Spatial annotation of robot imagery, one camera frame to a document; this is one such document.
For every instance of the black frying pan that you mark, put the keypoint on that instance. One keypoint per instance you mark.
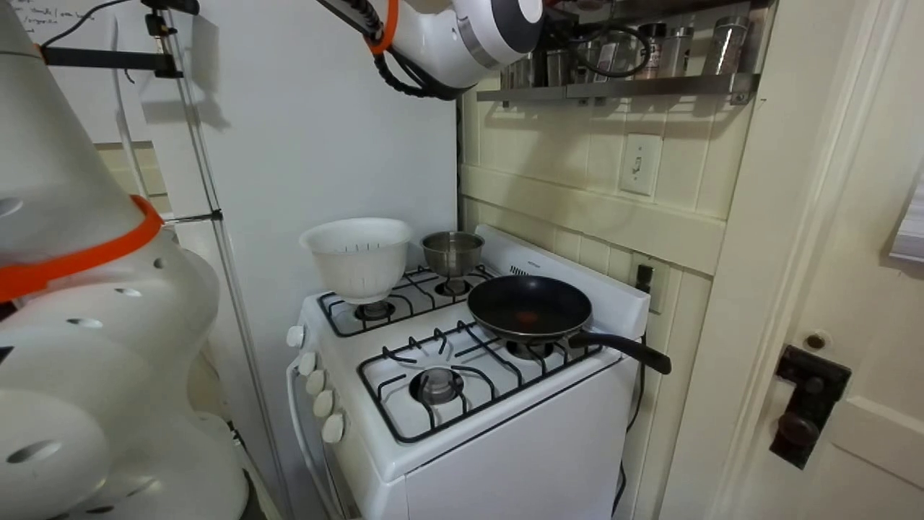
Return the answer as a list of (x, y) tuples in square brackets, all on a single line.
[(531, 306)]

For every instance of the metal stand pole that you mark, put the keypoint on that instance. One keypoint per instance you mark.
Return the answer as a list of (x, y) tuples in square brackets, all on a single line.
[(191, 125)]

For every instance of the white handwritten note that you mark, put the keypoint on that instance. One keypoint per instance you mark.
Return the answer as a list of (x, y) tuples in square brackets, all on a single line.
[(49, 11)]

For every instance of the dark spice glass jar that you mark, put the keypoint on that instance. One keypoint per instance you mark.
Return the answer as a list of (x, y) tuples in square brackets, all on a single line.
[(730, 46)]

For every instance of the beige spice steel-lid jar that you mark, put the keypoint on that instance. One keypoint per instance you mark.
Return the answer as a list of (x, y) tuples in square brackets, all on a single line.
[(684, 53)]

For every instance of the white gas stove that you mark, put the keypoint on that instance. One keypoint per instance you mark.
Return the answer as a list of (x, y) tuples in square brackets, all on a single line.
[(522, 463)]

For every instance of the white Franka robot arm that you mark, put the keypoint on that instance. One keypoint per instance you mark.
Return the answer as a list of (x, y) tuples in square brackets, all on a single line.
[(96, 423)]

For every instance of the cream light switch plate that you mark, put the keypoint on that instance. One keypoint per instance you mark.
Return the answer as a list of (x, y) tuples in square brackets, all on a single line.
[(640, 164)]

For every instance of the white colander bowl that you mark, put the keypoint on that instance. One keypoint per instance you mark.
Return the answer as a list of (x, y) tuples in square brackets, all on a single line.
[(362, 260)]

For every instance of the small steel pot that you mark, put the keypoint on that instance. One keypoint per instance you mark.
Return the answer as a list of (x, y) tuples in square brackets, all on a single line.
[(451, 255)]

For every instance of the steel wall spice rack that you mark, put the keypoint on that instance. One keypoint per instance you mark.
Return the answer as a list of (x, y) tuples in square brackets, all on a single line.
[(674, 88)]

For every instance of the white panel door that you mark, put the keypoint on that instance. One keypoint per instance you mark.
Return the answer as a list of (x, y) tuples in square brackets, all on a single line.
[(867, 319)]

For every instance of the white hanging paper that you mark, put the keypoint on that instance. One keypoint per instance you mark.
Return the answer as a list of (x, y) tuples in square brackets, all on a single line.
[(912, 226)]

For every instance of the black door latch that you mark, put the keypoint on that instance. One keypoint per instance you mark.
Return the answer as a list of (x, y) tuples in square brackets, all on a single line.
[(811, 404)]

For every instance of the black boom bar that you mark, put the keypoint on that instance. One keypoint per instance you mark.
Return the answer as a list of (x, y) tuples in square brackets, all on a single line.
[(116, 59)]

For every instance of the white stove knob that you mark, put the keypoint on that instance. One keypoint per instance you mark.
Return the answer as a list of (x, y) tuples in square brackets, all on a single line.
[(326, 403), (308, 361), (297, 336), (317, 382), (333, 427)]

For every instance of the black burner grate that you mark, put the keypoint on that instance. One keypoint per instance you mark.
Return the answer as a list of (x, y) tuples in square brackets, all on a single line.
[(329, 314), (378, 404)]

